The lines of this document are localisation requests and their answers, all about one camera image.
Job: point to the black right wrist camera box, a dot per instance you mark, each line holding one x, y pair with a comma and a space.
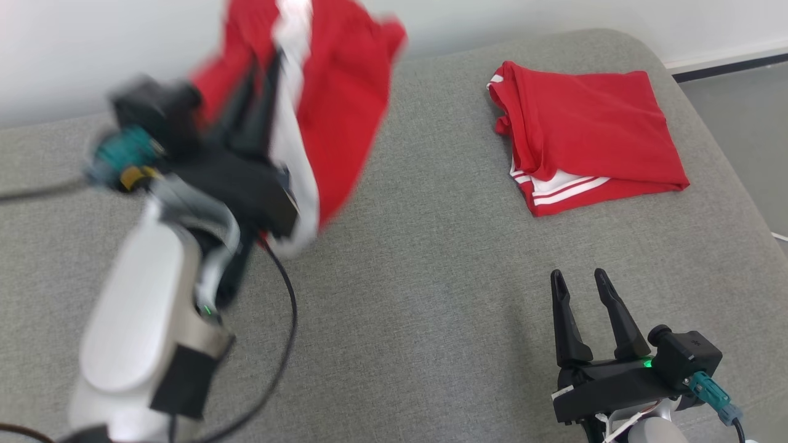
686, 360

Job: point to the red shorts with white stripe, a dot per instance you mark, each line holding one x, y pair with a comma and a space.
345, 104

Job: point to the grey fabric sofa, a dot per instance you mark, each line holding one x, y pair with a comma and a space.
431, 277

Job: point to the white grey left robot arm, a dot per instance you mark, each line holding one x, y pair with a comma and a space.
141, 320

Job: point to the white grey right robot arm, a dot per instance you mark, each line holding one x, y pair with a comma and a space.
652, 431

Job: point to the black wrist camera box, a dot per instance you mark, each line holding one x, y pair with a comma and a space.
686, 360
157, 114

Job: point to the red jersey with white sleeves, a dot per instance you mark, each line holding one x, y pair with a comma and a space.
591, 123

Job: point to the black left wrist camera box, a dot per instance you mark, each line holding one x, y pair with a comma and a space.
157, 114

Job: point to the white and black skirting board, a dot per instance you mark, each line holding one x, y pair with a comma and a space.
726, 61

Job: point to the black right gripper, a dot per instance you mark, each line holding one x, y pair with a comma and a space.
615, 387

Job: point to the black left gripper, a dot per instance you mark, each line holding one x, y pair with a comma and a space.
246, 184

